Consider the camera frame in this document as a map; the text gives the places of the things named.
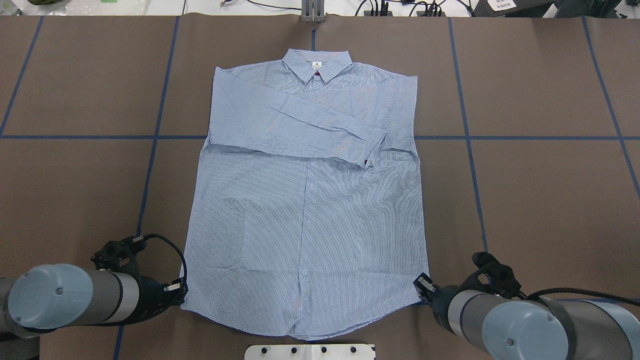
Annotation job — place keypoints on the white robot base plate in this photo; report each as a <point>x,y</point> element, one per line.
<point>337,351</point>

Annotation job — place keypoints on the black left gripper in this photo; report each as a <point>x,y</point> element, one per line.
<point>151,295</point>

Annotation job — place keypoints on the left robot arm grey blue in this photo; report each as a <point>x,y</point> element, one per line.
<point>50,297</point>

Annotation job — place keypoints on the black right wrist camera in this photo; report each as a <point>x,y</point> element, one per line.
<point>492,277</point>

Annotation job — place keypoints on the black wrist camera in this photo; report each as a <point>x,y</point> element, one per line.
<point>492,277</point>
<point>120,256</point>

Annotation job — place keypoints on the green cloth bag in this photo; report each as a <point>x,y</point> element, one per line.
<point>43,2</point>

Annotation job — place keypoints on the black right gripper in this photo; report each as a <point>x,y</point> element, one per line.
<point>440,301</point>

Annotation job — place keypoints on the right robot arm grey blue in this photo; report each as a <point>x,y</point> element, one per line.
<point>542,329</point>

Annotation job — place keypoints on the blue striped button shirt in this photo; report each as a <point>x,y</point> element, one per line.
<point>307,219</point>

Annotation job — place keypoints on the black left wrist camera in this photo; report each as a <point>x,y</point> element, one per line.
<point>120,256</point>

